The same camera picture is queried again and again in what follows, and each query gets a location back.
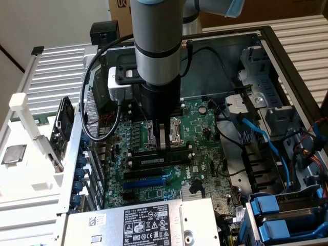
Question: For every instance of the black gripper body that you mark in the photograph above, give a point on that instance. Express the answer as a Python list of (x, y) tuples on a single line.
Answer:
[(160, 102)]

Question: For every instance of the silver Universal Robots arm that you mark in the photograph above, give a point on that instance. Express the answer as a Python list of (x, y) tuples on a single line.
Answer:
[(156, 38)]

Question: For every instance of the silver CPU socket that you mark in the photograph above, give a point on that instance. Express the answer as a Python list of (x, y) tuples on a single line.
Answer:
[(176, 130)]

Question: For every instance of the thin socket locking lever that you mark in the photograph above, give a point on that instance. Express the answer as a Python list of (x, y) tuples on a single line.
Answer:
[(143, 114)]

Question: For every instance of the long black expansion slot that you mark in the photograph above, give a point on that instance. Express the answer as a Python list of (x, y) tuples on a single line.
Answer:
[(143, 174)]

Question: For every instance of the round coin battery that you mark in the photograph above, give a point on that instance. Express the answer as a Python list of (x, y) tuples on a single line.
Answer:
[(203, 109)]

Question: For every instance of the green Dell motherboard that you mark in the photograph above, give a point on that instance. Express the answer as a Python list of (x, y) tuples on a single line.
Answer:
[(205, 153)]

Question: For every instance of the long blue expansion slot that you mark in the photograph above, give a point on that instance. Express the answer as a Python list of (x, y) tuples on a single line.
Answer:
[(143, 183)]

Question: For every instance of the open black PC case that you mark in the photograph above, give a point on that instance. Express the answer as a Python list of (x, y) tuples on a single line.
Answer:
[(210, 77)]

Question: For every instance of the silver finned heatsink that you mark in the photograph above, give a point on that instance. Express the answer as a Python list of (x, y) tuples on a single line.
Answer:
[(185, 194)]

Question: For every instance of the short black expansion slot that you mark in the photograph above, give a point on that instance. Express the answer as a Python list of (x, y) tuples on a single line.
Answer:
[(128, 196)]

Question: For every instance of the blue slot retention clip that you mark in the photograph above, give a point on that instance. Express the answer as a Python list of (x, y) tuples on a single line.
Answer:
[(78, 186), (76, 200), (80, 173), (85, 141), (82, 160)]

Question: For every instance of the printed Universal Robots cardboard box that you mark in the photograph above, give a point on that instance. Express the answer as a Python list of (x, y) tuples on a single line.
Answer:
[(126, 25)]

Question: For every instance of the black plastic box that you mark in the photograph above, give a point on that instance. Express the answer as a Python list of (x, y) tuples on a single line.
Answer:
[(105, 30)]

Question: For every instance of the black graphics card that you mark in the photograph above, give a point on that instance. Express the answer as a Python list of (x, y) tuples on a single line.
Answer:
[(64, 120)]

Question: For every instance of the black fan shroud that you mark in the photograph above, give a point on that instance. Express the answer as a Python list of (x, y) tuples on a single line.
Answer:
[(258, 166)]

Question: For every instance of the silver metal drive cage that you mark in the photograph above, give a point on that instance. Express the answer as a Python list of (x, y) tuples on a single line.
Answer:
[(258, 77)]

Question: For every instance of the silver power supply unit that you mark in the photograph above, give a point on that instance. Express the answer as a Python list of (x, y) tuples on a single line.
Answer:
[(107, 230)]

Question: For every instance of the disk bay with blue rails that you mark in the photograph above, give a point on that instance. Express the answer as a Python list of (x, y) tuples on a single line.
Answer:
[(266, 205)]

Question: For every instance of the black table corner cap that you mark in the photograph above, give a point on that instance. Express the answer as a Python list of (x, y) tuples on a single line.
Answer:
[(37, 50)]

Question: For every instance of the white parts rack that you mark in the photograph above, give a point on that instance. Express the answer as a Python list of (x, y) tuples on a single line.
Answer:
[(30, 166)]

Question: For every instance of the silver CPU chip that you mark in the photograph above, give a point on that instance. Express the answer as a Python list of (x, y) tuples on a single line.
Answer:
[(13, 154)]

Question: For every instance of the plain brown cardboard box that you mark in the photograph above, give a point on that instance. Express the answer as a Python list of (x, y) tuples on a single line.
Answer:
[(282, 10)]

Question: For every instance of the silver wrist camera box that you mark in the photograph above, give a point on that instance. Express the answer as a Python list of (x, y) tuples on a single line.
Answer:
[(118, 89)]

